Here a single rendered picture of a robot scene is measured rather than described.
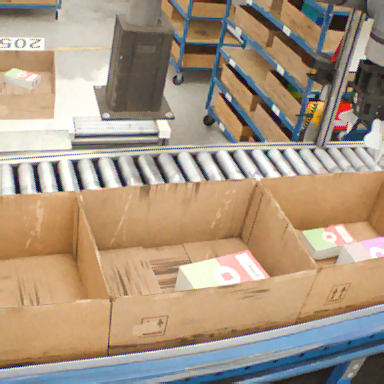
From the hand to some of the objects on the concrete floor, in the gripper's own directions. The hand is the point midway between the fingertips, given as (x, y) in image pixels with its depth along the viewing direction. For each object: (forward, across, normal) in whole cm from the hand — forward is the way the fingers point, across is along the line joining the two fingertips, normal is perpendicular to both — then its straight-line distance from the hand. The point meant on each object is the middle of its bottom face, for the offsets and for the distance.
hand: (364, 145), depth 119 cm
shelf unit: (+119, -156, +82) cm, 212 cm away
